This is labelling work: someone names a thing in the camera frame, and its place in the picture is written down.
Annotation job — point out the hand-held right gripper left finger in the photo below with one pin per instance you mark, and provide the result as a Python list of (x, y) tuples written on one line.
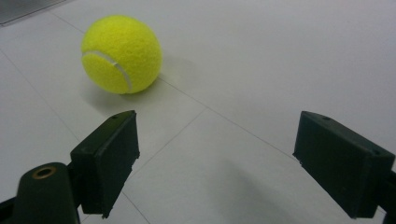
[(106, 161)]

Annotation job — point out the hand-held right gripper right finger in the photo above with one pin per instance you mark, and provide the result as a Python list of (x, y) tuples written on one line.
[(342, 168)]

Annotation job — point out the yellow tennis ball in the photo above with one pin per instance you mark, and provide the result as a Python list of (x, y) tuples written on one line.
[(121, 53)]

